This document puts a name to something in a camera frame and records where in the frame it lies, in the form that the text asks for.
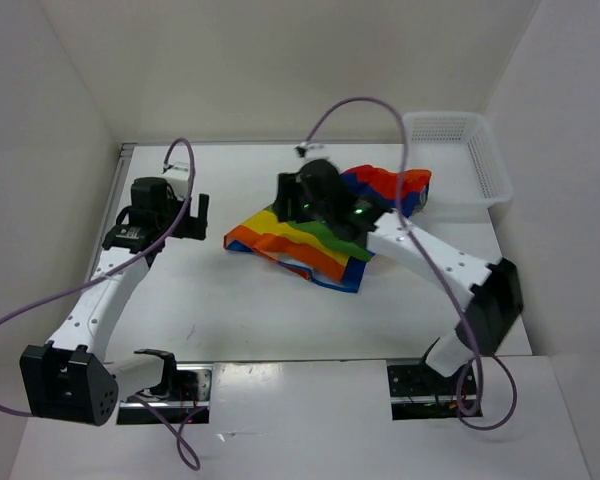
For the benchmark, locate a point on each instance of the rainbow striped shorts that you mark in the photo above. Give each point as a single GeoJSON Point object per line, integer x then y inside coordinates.
{"type": "Point", "coordinates": [309, 249]}

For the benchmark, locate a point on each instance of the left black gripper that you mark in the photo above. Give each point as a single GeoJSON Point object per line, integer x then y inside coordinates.
{"type": "Point", "coordinates": [196, 227]}

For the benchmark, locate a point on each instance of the white plastic basket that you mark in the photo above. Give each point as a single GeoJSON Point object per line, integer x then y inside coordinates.
{"type": "Point", "coordinates": [459, 148]}

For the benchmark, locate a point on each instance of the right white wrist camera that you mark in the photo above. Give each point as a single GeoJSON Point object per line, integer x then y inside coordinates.
{"type": "Point", "coordinates": [303, 149]}

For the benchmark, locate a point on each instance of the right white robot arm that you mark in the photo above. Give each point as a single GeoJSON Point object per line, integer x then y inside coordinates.
{"type": "Point", "coordinates": [487, 295]}

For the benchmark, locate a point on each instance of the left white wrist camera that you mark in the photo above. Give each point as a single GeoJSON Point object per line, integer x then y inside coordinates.
{"type": "Point", "coordinates": [178, 176]}

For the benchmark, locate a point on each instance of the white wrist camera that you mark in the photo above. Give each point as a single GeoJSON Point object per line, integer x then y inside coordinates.
{"type": "Point", "coordinates": [178, 176]}
{"type": "Point", "coordinates": [303, 149]}

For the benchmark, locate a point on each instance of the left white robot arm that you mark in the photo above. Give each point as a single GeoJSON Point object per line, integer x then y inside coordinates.
{"type": "Point", "coordinates": [68, 378]}

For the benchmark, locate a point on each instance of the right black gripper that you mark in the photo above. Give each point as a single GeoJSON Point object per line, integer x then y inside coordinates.
{"type": "Point", "coordinates": [289, 185]}

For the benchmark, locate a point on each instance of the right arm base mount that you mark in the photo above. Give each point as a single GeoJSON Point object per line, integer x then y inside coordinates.
{"type": "Point", "coordinates": [419, 393]}

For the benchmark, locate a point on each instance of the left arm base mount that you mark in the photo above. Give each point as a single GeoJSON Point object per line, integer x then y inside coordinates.
{"type": "Point", "coordinates": [188, 399]}

